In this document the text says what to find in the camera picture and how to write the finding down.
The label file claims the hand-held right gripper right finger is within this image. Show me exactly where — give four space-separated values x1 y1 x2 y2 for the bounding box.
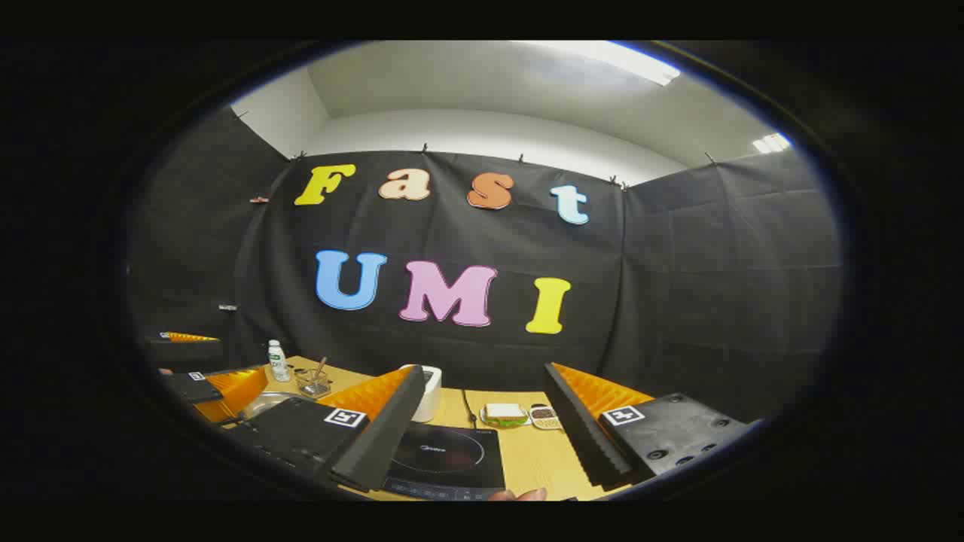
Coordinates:
543 362 755 492

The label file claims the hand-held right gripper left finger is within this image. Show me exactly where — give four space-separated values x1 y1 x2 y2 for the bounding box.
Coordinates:
224 364 427 495

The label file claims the black induction cooktop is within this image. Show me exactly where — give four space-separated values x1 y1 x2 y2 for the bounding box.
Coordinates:
382 422 507 501

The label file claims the stainless steel pot black handle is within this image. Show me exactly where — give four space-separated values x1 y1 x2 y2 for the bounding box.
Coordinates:
239 391 304 421

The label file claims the white toaster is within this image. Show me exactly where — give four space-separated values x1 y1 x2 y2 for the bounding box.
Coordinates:
399 364 443 424

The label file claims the small white plate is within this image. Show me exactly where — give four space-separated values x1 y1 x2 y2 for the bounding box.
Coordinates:
480 404 532 431

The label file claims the wire mesh basket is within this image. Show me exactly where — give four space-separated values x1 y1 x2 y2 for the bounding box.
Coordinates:
294 367 333 399

